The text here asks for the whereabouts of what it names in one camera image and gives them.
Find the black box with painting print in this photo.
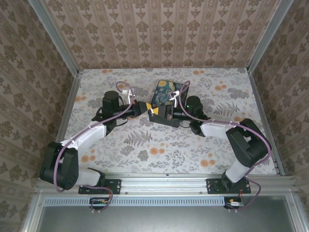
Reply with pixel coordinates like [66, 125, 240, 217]
[147, 79, 191, 129]

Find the floral table cloth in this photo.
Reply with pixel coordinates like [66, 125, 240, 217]
[59, 68, 278, 175]

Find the small controller board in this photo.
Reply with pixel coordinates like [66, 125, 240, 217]
[89, 197, 109, 210]
[224, 197, 244, 209]

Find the grey metal panel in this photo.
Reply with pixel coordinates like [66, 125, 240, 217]
[23, 193, 309, 232]

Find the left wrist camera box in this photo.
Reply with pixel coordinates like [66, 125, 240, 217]
[122, 88, 136, 103]

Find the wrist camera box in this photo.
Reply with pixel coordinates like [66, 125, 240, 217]
[122, 88, 136, 103]
[169, 90, 181, 107]

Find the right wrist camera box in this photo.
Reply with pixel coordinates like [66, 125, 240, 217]
[169, 90, 181, 107]

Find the aluminium frame side rail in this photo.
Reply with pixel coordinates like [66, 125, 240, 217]
[247, 69, 285, 176]
[45, 70, 84, 177]

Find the aluminium frame cross rail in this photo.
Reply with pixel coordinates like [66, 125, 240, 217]
[36, 173, 299, 194]

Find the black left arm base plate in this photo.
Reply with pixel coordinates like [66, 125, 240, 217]
[78, 178, 122, 195]

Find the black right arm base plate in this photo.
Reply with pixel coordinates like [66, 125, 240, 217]
[206, 178, 252, 195]

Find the aluminium frame post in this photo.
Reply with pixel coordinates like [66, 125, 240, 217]
[28, 0, 80, 75]
[246, 0, 294, 73]

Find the grey slotted cable duct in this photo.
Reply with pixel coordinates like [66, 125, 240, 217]
[44, 196, 242, 206]

